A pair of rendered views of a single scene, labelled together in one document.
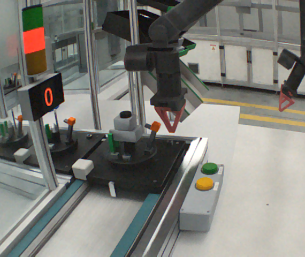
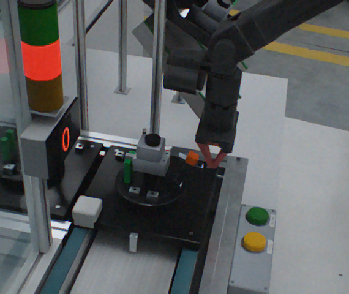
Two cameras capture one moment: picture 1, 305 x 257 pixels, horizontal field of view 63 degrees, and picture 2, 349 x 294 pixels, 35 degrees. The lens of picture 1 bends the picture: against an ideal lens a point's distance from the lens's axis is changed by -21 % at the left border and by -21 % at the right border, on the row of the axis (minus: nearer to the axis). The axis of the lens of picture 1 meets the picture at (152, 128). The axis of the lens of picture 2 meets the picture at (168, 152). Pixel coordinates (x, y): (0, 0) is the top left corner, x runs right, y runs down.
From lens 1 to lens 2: 0.39 m
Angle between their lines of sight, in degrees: 16
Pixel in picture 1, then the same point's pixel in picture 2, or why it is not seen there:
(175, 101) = (228, 143)
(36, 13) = (51, 18)
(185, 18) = (267, 35)
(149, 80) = not seen: hidden behind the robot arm
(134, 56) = (180, 74)
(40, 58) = (57, 89)
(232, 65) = not seen: outside the picture
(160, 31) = (228, 52)
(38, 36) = (54, 56)
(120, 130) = (144, 160)
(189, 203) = (239, 271)
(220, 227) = not seen: outside the picture
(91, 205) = (102, 268)
